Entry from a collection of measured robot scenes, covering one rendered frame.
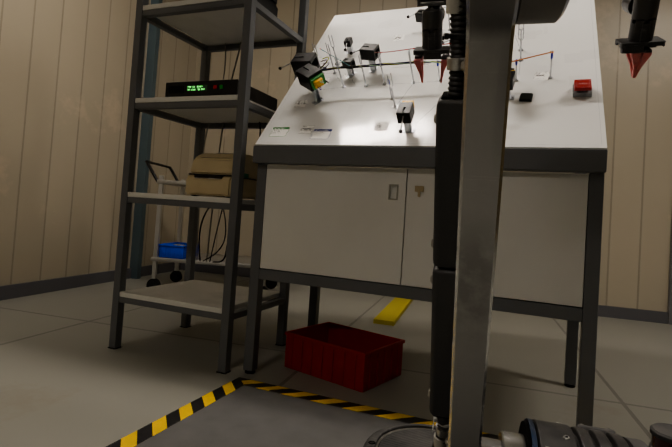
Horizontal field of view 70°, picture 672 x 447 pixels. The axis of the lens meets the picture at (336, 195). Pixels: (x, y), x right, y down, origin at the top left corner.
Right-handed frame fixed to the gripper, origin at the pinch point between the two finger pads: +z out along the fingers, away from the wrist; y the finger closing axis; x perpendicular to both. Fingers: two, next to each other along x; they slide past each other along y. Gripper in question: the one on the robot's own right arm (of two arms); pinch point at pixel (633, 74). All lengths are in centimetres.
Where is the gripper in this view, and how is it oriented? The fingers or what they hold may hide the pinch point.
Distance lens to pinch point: 157.5
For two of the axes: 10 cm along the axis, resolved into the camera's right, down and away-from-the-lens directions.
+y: -9.7, 0.0, 2.3
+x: -2.1, 4.8, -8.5
